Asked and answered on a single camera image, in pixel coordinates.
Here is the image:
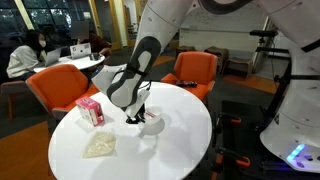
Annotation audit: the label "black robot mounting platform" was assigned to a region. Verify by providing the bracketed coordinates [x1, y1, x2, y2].
[198, 99, 320, 180]

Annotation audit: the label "orange armchair with wooden legs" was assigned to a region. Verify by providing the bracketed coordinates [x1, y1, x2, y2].
[160, 50, 220, 102]
[25, 63, 102, 122]

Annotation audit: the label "pink carton box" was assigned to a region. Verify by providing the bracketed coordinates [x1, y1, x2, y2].
[75, 96, 106, 128]

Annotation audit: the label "dark brown chair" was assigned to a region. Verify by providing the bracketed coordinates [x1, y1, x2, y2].
[0, 80, 30, 120]

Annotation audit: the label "black remote control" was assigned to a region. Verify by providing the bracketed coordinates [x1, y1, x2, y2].
[174, 79, 199, 89]

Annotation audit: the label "grey laptop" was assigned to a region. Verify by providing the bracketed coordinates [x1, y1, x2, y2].
[43, 47, 63, 68]

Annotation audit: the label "large wall whiteboard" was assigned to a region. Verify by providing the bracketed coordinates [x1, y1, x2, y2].
[178, 2, 270, 52]

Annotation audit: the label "black stereo camera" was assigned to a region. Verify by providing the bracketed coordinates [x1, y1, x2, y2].
[248, 29, 280, 38]

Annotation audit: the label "black metal stand pole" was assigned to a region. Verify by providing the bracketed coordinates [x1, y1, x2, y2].
[255, 45, 295, 125]

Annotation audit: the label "white bowl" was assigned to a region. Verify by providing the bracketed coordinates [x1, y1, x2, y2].
[141, 105, 164, 128]

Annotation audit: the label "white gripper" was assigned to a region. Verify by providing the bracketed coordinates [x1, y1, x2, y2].
[125, 87, 152, 126]

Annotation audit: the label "silver Apple laptop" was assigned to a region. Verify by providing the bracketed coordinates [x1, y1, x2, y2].
[68, 42, 93, 61]

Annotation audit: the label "person in dark red top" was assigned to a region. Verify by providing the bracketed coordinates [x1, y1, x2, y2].
[70, 21, 113, 58]

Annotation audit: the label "clear bag of rice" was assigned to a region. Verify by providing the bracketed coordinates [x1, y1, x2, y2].
[81, 130, 118, 160]

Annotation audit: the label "white meeting table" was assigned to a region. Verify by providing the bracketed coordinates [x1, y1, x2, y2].
[32, 53, 107, 74]

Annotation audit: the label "brown wooden stool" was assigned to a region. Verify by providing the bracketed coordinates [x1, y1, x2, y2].
[203, 45, 231, 75]
[226, 55, 255, 78]
[175, 44, 197, 59]

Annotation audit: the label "person in white sweater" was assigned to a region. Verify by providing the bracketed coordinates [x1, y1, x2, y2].
[5, 28, 48, 82]

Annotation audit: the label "black clamp with orange handle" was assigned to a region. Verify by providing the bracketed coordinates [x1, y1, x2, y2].
[211, 147, 252, 180]
[215, 112, 243, 127]

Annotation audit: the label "round white table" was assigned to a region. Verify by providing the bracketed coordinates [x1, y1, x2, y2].
[47, 80, 214, 180]

